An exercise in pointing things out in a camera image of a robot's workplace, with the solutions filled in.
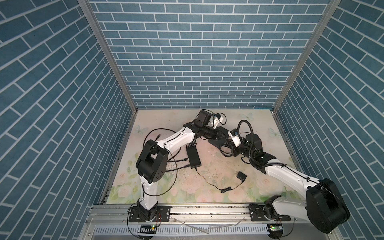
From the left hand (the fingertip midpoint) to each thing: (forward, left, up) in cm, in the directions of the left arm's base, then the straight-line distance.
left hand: (226, 137), depth 83 cm
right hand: (0, -1, -3) cm, 3 cm away
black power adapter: (-16, -9, -17) cm, 25 cm away
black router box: (0, +2, 0) cm, 2 cm away
